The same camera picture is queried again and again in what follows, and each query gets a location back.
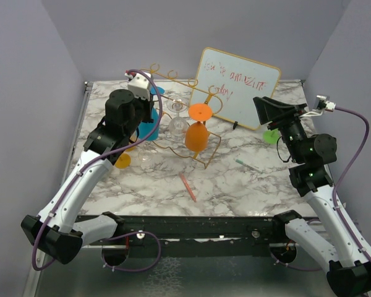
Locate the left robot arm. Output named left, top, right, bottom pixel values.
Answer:
left=21, top=89, right=154, bottom=264

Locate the blue plastic wine glass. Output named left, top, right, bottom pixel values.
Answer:
left=136, top=83, right=163, bottom=145

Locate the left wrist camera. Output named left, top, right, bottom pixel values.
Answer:
left=124, top=71, right=151, bottom=101

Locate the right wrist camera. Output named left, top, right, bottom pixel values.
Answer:
left=300, top=95, right=336, bottom=118

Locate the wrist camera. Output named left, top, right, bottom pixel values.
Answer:
left=124, top=71, right=151, bottom=101
left=300, top=95, right=336, bottom=118

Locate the yellow framed whiteboard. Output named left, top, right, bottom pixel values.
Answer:
left=190, top=48, right=281, bottom=130

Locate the gold wire wine glass rack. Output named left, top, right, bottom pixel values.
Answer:
left=141, top=64, right=223, bottom=168

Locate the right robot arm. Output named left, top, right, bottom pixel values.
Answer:
left=253, top=95, right=371, bottom=296

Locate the clear tall wine glass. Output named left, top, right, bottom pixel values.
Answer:
left=138, top=141, right=155, bottom=162

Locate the black metal base frame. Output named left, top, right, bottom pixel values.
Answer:
left=91, top=215, right=302, bottom=262

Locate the yellow plastic wine glass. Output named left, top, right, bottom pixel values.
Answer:
left=125, top=142, right=136, bottom=152
left=114, top=153, right=131, bottom=169

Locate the green plastic wine glass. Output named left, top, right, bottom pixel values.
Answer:
left=263, top=129, right=281, bottom=144

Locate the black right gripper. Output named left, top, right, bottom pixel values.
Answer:
left=255, top=95, right=308, bottom=163

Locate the red marker pen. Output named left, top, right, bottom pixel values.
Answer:
left=179, top=173, right=197, bottom=202

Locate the orange plastic wine glass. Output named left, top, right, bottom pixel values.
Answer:
left=185, top=103, right=213, bottom=152

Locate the white green marker pen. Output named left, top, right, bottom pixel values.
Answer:
left=235, top=158, right=263, bottom=174

